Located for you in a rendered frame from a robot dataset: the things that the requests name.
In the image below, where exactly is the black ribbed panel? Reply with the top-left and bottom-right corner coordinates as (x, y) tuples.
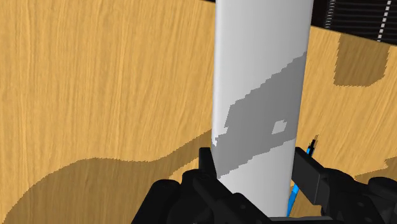
(310, 0), (397, 47)

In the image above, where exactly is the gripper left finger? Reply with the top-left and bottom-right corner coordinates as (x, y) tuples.
(131, 146), (271, 224)

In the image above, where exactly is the tall white cylinder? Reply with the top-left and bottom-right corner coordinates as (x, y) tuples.
(211, 0), (315, 218)

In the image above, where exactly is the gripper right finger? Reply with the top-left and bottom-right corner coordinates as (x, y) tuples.
(291, 146), (397, 224)

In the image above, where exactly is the blue pen with black tip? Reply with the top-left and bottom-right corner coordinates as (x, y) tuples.
(286, 139), (317, 218)

